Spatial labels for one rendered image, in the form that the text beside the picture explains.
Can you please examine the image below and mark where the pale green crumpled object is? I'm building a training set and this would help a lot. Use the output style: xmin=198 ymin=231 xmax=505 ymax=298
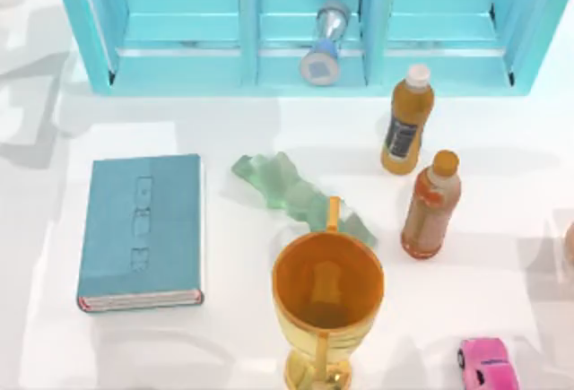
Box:
xmin=230 ymin=152 xmax=380 ymax=248

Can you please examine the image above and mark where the gold trophy cup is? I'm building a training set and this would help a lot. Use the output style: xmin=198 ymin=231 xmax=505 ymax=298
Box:
xmin=271 ymin=195 xmax=386 ymax=390

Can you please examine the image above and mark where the orange bottle with white cap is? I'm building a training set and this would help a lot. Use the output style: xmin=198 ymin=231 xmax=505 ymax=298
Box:
xmin=379 ymin=64 xmax=436 ymax=176

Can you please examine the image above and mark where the blue and silver hourglass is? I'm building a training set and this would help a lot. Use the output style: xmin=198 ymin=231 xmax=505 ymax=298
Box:
xmin=299 ymin=0 xmax=353 ymax=88

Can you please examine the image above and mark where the light blue rack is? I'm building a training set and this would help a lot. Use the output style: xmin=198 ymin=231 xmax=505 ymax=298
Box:
xmin=49 ymin=0 xmax=574 ymax=98

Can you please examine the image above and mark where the blue hardcover book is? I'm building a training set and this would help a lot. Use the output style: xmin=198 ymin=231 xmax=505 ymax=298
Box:
xmin=75 ymin=152 xmax=207 ymax=316

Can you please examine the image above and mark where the pink toy car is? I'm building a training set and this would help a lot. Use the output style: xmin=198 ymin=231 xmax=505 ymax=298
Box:
xmin=457 ymin=336 xmax=523 ymax=390

